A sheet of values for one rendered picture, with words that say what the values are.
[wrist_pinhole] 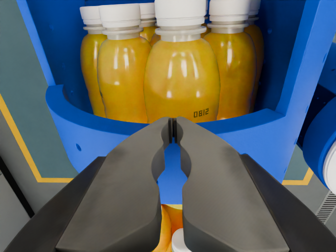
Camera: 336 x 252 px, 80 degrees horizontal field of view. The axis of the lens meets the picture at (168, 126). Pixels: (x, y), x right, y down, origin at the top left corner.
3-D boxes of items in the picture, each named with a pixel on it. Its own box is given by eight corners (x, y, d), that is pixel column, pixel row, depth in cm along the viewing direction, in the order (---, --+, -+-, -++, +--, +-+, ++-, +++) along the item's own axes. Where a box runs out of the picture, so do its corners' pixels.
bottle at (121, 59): (155, 145, 34) (142, 20, 24) (175, 171, 28) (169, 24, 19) (114, 159, 31) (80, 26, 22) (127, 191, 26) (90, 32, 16)
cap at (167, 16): (149, 27, 17) (147, 2, 16) (189, 23, 18) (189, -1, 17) (168, 30, 14) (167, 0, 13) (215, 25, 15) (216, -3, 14)
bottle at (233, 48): (237, 182, 26) (269, 22, 16) (185, 171, 28) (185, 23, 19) (240, 149, 32) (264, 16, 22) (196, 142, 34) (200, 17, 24)
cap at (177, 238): (167, 246, 33) (166, 240, 32) (182, 229, 35) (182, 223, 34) (185, 264, 31) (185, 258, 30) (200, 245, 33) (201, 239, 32)
